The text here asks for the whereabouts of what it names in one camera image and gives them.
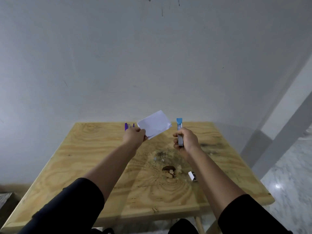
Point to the blue and silver stapler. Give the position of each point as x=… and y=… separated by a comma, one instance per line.
x=179, y=124

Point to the person's black right sleeve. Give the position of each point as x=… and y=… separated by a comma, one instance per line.
x=251, y=216

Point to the wooden table leg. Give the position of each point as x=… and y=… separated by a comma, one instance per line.
x=199, y=225

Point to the person's right thumb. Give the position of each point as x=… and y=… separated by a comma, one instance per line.
x=183, y=132

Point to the person's left forearm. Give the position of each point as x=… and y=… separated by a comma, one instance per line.
x=114, y=165

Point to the person's black trousers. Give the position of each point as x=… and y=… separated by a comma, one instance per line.
x=183, y=227

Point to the small white staple box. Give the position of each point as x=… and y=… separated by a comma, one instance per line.
x=192, y=176

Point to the person's right hand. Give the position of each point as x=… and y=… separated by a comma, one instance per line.
x=189, y=141

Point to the white paper sheets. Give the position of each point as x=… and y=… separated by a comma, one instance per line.
x=156, y=124

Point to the grey wooden plank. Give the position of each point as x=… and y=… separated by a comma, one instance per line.
x=5, y=202

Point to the person's left thumb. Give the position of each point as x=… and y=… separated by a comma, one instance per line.
x=141, y=130

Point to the person's black sleeve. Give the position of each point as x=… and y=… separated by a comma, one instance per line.
x=251, y=216
x=68, y=209

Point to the person's right forearm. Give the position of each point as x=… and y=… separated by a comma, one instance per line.
x=212, y=177

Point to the person's left hand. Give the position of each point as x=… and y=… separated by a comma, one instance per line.
x=132, y=137

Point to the person's black left sleeve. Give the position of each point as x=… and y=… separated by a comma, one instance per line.
x=68, y=209

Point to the purple stapler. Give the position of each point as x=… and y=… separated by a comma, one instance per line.
x=126, y=126

